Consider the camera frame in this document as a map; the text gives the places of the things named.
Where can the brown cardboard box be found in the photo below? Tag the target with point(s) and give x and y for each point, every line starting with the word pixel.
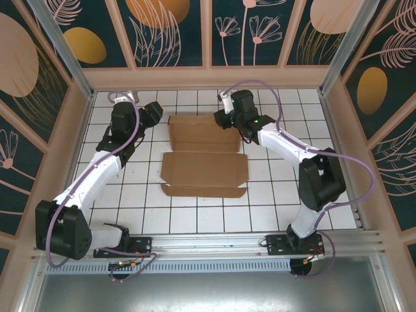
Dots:
pixel 204 172

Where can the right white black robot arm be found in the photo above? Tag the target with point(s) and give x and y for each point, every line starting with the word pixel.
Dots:
pixel 321 182

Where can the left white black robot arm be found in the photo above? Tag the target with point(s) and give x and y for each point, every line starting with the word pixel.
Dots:
pixel 68 234

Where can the pink circle golden lines panel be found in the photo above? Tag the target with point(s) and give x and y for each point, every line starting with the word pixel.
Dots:
pixel 325 16

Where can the grey metal sheet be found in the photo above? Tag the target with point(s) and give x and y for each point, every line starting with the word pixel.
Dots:
pixel 208 292

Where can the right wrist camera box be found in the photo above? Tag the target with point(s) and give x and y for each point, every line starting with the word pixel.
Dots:
pixel 226 100

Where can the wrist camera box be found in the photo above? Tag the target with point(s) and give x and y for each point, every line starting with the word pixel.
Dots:
pixel 226 100
pixel 125 97

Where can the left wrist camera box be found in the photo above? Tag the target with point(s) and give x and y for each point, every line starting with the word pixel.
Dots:
pixel 125 97

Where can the aluminium side rail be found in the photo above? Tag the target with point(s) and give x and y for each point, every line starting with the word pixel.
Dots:
pixel 339 130
pixel 73 139

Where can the pink flowers wall panel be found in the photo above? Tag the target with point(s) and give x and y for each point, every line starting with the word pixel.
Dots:
pixel 247 48

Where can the aluminium corner post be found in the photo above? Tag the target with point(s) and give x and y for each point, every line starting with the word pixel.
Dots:
pixel 68 61
pixel 341 52

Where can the orange oval feather wall panel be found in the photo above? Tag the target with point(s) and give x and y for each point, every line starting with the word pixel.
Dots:
pixel 84 45

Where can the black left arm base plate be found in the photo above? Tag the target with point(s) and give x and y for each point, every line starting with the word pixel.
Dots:
pixel 139 247

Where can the orange circle leaf wall panel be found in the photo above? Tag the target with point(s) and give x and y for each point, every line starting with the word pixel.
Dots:
pixel 156 13

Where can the single pink flower wall panel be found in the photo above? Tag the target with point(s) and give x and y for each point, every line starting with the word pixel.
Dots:
pixel 13 182

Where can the large pink circle wall panel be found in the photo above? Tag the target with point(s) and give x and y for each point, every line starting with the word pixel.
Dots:
pixel 16 65

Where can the orange oval fern wall panel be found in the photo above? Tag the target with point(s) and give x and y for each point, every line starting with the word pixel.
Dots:
pixel 372 91

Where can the long aluminium mounting rail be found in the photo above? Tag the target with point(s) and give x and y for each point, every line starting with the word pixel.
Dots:
pixel 208 242

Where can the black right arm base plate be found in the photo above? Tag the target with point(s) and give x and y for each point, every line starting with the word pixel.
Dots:
pixel 276 243

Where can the pink fern wall panel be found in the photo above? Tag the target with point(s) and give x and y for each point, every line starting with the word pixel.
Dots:
pixel 399 169

